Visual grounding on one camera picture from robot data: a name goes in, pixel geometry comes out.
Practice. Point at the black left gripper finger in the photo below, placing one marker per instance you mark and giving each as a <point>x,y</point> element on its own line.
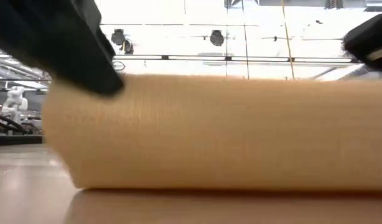
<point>94,77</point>

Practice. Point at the white robot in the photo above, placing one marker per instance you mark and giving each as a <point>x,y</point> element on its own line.
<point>15,102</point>

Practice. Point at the black curved tube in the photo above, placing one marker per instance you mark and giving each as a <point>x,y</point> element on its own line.
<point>4,123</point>

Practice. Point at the orange waffle weave towel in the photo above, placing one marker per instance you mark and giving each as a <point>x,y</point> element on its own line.
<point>209,133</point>

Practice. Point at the black aluminium table frame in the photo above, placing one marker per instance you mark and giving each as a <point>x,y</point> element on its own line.
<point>16,140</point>

